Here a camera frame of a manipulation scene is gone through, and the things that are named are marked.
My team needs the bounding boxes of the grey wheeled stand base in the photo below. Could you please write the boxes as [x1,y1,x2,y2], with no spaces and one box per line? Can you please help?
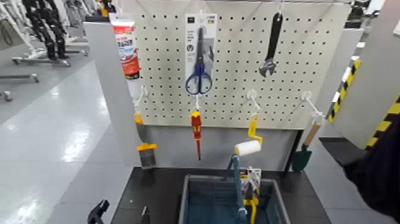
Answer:
[0,73,40,83]
[11,49,72,67]

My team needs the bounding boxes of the blue scissors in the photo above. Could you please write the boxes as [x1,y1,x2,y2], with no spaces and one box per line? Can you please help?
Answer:
[184,13,218,95]

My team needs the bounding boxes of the yellow pliers on card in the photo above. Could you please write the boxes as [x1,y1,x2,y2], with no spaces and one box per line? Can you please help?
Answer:
[239,167,263,224]

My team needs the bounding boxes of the black handled adjustable wrench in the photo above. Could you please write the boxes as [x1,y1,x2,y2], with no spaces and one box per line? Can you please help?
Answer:
[258,11,284,78]

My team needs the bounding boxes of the yellow handled white paint roller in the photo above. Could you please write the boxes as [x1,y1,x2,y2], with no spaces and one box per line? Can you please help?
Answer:
[234,114,264,157]

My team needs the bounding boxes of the yellow grey scraper brush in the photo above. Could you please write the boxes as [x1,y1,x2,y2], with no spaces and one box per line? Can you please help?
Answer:
[133,111,158,169]

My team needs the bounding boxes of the green trowel wooden handle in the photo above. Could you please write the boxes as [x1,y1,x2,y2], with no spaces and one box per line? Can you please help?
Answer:
[291,121,323,173]

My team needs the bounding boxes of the teal crate carry handle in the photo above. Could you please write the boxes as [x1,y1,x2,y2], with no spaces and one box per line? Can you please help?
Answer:
[223,154,248,224]

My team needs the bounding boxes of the teal plastic crate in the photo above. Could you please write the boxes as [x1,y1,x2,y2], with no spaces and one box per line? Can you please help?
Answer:
[178,174,291,224]

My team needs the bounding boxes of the red white sealant tube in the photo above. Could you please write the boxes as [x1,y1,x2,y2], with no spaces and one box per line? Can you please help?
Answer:
[109,13,140,80]

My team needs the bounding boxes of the red yellow screwdriver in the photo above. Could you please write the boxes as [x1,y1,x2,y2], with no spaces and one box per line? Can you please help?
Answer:
[190,111,202,161]

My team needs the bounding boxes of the black humanoid robot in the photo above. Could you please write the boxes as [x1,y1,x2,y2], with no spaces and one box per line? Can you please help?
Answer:
[22,0,70,60]

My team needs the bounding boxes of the grey panel with hazard tape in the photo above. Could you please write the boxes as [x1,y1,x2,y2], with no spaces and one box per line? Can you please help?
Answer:
[326,0,400,150]

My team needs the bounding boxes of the white humanoid robot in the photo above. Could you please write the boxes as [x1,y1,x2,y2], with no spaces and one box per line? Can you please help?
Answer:
[0,0,38,60]

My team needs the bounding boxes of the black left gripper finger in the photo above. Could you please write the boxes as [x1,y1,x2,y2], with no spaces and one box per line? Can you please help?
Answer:
[86,199,111,224]
[140,206,151,224]

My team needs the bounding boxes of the beige perforated pegboard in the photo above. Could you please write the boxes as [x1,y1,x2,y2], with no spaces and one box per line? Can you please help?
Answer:
[131,0,352,130]

